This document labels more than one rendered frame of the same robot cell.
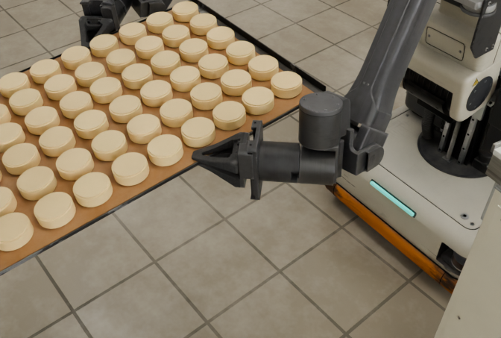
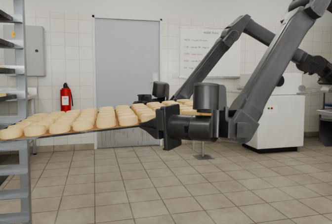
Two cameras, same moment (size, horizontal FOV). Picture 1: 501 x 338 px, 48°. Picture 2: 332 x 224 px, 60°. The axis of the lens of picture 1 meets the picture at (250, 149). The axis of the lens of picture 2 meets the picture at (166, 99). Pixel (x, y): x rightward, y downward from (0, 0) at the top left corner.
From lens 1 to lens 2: 0.51 m
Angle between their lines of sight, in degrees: 44
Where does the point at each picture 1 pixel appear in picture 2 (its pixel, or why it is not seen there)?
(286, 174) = (182, 127)
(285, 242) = not seen: outside the picture
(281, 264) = not seen: outside the picture
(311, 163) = (196, 120)
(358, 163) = (229, 128)
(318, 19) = (311, 200)
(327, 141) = (205, 103)
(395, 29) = (263, 62)
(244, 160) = (158, 114)
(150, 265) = not seen: outside the picture
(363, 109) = (239, 102)
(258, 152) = (168, 113)
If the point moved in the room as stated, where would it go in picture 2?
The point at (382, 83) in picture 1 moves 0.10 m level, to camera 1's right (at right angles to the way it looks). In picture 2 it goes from (252, 87) to (301, 88)
